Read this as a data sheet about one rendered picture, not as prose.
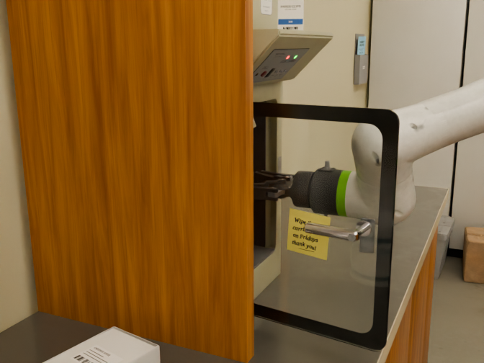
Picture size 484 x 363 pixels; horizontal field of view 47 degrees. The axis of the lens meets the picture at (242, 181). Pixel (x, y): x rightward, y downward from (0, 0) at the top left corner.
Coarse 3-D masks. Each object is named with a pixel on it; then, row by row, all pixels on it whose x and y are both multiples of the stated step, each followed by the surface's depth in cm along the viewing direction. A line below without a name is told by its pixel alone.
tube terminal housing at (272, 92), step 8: (256, 0) 108; (272, 0) 115; (256, 8) 109; (272, 8) 116; (256, 16) 109; (264, 16) 112; (272, 16) 116; (256, 24) 109; (264, 24) 113; (272, 24) 117; (256, 88) 112; (264, 88) 116; (272, 88) 120; (280, 88) 124; (256, 96) 113; (264, 96) 116; (272, 96) 120; (280, 96) 125
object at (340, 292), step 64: (256, 128) 95; (320, 128) 88; (384, 128) 83; (256, 192) 98; (320, 192) 91; (384, 192) 85; (256, 256) 101; (384, 256) 87; (320, 320) 96; (384, 320) 89
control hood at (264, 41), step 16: (256, 32) 92; (272, 32) 91; (288, 32) 94; (304, 32) 101; (320, 32) 110; (256, 48) 92; (272, 48) 94; (288, 48) 100; (320, 48) 118; (256, 64) 95; (304, 64) 120; (272, 80) 111
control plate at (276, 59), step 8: (304, 48) 108; (272, 56) 97; (280, 56) 101; (264, 64) 98; (272, 64) 101; (280, 64) 105; (288, 64) 109; (256, 72) 98; (272, 72) 106; (280, 72) 110; (256, 80) 103; (264, 80) 107
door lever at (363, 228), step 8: (312, 224) 88; (320, 224) 87; (360, 224) 88; (368, 224) 87; (312, 232) 87; (320, 232) 87; (328, 232) 86; (336, 232) 85; (344, 232) 84; (352, 232) 84; (360, 232) 85; (368, 232) 87; (352, 240) 84
